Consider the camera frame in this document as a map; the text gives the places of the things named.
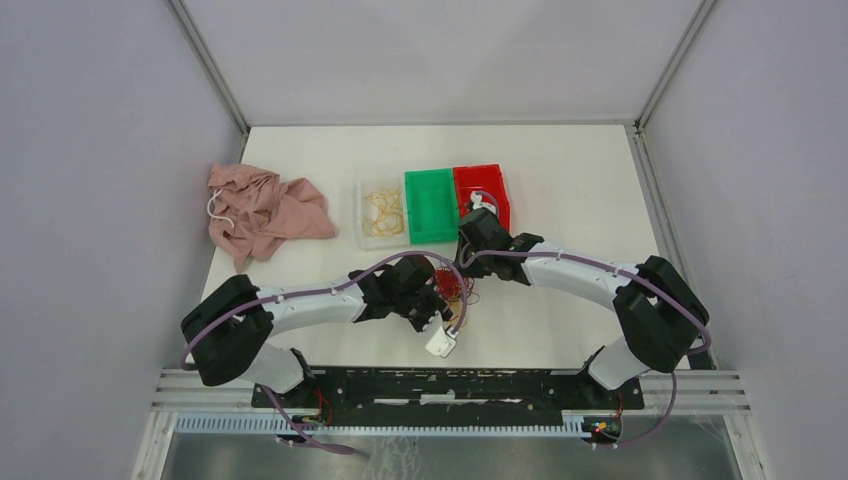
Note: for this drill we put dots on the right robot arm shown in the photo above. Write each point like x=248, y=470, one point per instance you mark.
x=661, y=319

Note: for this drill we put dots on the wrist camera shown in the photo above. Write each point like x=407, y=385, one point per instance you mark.
x=442, y=340
x=479, y=199

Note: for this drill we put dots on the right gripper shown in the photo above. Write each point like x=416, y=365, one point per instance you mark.
x=466, y=268

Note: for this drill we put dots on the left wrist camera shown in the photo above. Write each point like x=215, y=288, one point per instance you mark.
x=442, y=340

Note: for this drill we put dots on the green plastic bin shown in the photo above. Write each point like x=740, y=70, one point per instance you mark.
x=432, y=207

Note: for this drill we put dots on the red plastic bin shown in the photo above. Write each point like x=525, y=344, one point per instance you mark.
x=487, y=178

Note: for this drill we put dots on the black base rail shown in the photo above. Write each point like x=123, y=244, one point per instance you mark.
x=349, y=396

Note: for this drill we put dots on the pink cloth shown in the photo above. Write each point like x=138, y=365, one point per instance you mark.
x=252, y=212

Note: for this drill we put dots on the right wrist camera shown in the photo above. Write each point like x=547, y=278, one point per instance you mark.
x=479, y=199

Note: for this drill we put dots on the clear plastic bin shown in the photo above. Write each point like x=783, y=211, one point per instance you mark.
x=380, y=212

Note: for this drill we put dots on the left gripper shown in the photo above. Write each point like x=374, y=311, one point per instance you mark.
x=437, y=306

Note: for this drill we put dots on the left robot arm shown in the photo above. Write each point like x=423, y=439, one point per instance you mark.
x=227, y=334

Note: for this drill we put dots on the white comb cable duct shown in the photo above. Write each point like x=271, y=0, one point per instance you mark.
x=235, y=423

